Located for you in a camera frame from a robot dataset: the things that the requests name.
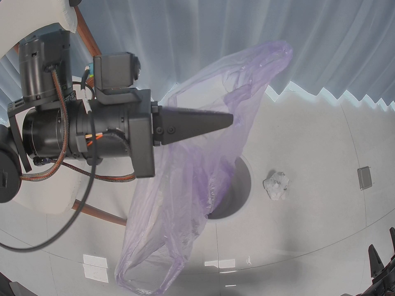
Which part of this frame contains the black cable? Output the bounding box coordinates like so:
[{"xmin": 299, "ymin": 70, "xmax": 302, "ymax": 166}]
[{"xmin": 0, "ymin": 73, "xmax": 104, "ymax": 252}]

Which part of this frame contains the white plastic wrapper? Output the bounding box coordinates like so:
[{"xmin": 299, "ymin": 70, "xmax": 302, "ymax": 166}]
[{"xmin": 263, "ymin": 171, "xmax": 290, "ymax": 201}]

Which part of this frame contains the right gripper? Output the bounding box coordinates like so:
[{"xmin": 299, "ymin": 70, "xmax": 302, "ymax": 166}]
[{"xmin": 355, "ymin": 227, "xmax": 395, "ymax": 296}]

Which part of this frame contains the white trash bin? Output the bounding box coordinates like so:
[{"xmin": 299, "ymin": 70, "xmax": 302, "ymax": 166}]
[{"xmin": 204, "ymin": 153, "xmax": 254, "ymax": 223}]

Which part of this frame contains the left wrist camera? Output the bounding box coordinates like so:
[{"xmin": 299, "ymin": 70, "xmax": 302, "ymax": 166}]
[{"xmin": 93, "ymin": 52, "xmax": 152, "ymax": 105}]

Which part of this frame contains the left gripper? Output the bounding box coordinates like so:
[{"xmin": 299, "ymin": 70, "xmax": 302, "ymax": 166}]
[{"xmin": 22, "ymin": 90, "xmax": 234, "ymax": 178}]

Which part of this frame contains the blue-green curtain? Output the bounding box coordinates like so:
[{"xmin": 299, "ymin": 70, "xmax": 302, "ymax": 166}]
[{"xmin": 0, "ymin": 0, "xmax": 395, "ymax": 126}]

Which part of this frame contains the purple plastic bag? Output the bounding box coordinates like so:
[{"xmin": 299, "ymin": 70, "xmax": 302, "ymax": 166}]
[{"xmin": 115, "ymin": 40, "xmax": 294, "ymax": 295}]

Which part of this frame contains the white cushioned wooden chair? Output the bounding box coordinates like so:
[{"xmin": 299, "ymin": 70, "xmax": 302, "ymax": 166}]
[{"xmin": 0, "ymin": 0, "xmax": 128, "ymax": 226}]

